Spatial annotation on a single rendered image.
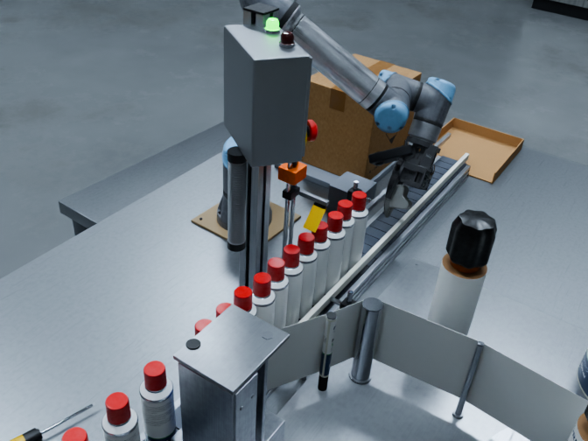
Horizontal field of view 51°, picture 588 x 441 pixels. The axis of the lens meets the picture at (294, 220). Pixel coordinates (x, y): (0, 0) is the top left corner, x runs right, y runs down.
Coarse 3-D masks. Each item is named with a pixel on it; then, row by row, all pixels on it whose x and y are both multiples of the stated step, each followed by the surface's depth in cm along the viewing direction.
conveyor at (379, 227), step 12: (444, 168) 193; (432, 180) 186; (408, 192) 179; (420, 192) 180; (384, 216) 168; (396, 216) 169; (372, 228) 163; (384, 228) 164; (372, 240) 159; (348, 288) 143; (324, 312) 136; (180, 408) 113; (180, 420) 111
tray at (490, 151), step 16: (448, 128) 224; (464, 128) 226; (480, 128) 222; (448, 144) 216; (464, 144) 217; (480, 144) 218; (496, 144) 218; (512, 144) 218; (480, 160) 208; (496, 160) 209; (480, 176) 199; (496, 176) 197
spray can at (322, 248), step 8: (320, 224) 128; (312, 232) 128; (320, 232) 127; (320, 240) 128; (328, 240) 130; (320, 248) 128; (328, 248) 129; (320, 256) 129; (328, 256) 131; (320, 264) 130; (320, 272) 132; (320, 280) 133; (320, 288) 135; (320, 296) 136; (312, 304) 137
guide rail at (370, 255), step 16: (464, 160) 191; (448, 176) 182; (432, 192) 174; (416, 208) 167; (400, 224) 160; (384, 240) 154; (368, 256) 148; (352, 272) 142; (336, 288) 138; (320, 304) 133; (304, 320) 129
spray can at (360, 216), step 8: (360, 192) 139; (352, 200) 138; (360, 200) 137; (360, 208) 138; (352, 216) 139; (360, 216) 139; (360, 224) 140; (360, 232) 141; (360, 240) 143; (352, 248) 144; (360, 248) 145; (352, 256) 145; (360, 256) 147; (352, 264) 146
